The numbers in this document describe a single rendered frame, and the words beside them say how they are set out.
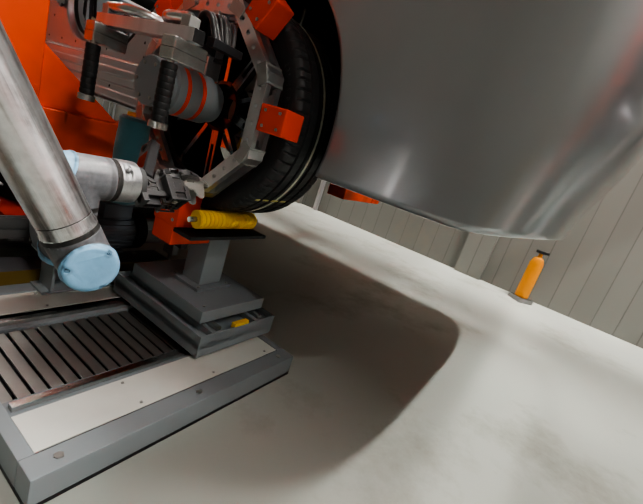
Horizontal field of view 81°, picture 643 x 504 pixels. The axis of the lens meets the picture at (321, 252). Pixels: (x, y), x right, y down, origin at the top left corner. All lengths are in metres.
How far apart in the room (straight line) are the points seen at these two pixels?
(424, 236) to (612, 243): 1.87
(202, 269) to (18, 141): 0.86
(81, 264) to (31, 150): 0.18
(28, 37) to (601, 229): 4.53
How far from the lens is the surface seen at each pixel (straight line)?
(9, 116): 0.67
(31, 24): 1.52
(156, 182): 0.95
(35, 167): 0.68
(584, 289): 4.71
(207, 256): 1.39
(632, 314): 4.78
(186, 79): 1.16
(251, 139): 1.05
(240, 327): 1.37
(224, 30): 1.06
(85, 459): 1.03
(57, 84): 1.56
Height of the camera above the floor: 0.81
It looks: 14 degrees down
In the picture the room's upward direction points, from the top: 18 degrees clockwise
